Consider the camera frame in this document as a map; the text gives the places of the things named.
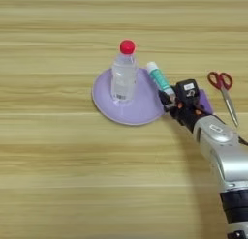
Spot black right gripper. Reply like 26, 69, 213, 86
158, 89, 211, 133

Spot green white glue stick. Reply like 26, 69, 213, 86
145, 61, 177, 99

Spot purple rectangular block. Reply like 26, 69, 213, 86
197, 88, 214, 115

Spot clear bottle red cap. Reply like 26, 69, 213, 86
110, 39, 139, 104

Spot round purple plate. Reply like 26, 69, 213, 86
91, 67, 167, 127

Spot red handled scissors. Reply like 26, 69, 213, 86
206, 71, 240, 128

